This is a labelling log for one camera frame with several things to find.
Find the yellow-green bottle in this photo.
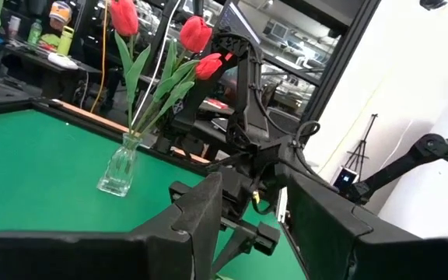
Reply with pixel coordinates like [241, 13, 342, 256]
[56, 25, 75, 57]

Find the dark desk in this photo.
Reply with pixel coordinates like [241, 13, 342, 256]
[2, 38, 104, 106]

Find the small device blue screen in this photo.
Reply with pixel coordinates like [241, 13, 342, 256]
[332, 166, 359, 194]

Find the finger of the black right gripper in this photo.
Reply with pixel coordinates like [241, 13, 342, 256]
[210, 227, 248, 275]

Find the pink artificial tulip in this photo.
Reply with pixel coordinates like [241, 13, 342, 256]
[109, 0, 152, 137]
[138, 53, 224, 137]
[132, 15, 213, 137]

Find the black monitor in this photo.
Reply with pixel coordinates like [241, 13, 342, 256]
[214, 0, 258, 46]

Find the yellow cable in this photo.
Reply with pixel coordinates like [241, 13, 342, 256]
[89, 0, 110, 114]

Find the white flat object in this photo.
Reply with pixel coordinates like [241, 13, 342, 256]
[47, 52, 79, 71]

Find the silver frame bracket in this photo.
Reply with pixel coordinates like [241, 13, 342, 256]
[277, 186, 289, 225]

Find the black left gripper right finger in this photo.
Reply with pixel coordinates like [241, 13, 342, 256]
[285, 173, 448, 280]

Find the green bottle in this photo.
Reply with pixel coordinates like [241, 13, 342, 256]
[27, 19, 43, 46]

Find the white bottle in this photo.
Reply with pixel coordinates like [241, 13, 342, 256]
[8, 15, 22, 38]

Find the red flat object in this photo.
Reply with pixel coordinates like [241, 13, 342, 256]
[207, 97, 231, 111]

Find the black tripod stand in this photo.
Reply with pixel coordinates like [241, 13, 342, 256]
[344, 113, 380, 178]

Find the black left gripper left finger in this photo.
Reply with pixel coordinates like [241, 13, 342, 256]
[0, 173, 224, 280]

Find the white rod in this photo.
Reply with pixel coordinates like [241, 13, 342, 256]
[130, 0, 182, 129]

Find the ribbed narrow-neck glass vase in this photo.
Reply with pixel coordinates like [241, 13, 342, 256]
[96, 131, 144, 198]

